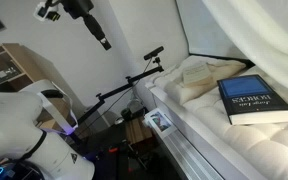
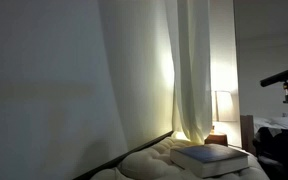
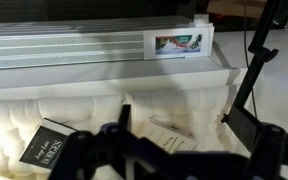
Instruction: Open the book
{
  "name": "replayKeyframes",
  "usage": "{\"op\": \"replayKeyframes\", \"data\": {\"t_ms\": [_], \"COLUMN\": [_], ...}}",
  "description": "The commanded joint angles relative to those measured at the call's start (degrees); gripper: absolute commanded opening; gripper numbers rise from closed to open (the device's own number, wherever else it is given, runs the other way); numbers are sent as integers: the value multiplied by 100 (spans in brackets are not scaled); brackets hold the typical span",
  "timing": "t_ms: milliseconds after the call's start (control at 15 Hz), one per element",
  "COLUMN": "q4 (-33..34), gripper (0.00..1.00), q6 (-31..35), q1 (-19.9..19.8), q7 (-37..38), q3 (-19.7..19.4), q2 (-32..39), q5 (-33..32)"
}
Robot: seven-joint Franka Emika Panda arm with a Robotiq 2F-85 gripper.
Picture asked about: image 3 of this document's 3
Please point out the long white ribbed box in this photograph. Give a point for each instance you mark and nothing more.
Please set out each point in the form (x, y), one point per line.
(51, 43)

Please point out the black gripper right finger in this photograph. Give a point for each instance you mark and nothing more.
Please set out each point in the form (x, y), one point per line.
(243, 124)

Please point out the white paperback book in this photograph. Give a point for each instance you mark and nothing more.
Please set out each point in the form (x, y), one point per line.
(170, 133)

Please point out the black tripod stand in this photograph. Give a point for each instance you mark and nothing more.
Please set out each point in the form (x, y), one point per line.
(261, 54)

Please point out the black and blue Borges book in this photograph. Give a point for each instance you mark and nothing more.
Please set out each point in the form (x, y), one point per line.
(46, 144)

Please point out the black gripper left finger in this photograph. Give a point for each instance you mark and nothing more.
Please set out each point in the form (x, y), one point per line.
(125, 117)

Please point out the white tufted cushion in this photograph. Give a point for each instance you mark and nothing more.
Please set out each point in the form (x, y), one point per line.
(195, 112)

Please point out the brown cardboard box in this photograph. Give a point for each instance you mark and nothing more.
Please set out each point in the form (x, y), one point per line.
(248, 8)

